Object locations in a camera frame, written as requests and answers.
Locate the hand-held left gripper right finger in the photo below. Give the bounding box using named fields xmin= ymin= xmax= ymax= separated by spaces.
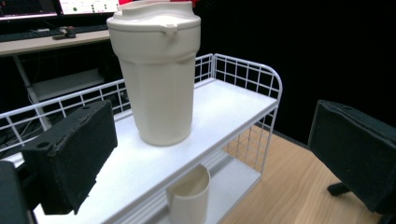
xmin=307 ymin=99 xmax=396 ymax=217

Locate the small black desk device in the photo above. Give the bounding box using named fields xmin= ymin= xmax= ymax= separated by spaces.
xmin=51 ymin=26 xmax=78 ymax=41

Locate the white cup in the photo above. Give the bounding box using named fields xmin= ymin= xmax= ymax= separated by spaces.
xmin=165 ymin=163 xmax=212 ymax=224

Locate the bright computer monitor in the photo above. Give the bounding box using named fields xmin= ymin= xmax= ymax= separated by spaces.
xmin=58 ymin=0 xmax=120 ymax=16

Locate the desk with white legs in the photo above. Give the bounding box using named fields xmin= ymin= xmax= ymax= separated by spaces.
xmin=0 ymin=29 xmax=112 ymax=133

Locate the white wire shelf rack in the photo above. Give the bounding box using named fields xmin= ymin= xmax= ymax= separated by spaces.
xmin=0 ymin=52 xmax=284 ymax=224

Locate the dark computer monitor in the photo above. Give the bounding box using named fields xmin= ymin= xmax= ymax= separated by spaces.
xmin=0 ymin=0 xmax=59 ymax=21

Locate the black keyboard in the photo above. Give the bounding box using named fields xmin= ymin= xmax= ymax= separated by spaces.
xmin=0 ymin=23 xmax=110 ymax=44

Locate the white tumbler with red lid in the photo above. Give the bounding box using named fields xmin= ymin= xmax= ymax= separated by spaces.
xmin=106 ymin=0 xmax=202 ymax=147

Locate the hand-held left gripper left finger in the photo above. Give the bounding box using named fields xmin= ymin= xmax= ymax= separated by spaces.
xmin=21 ymin=99 xmax=119 ymax=217

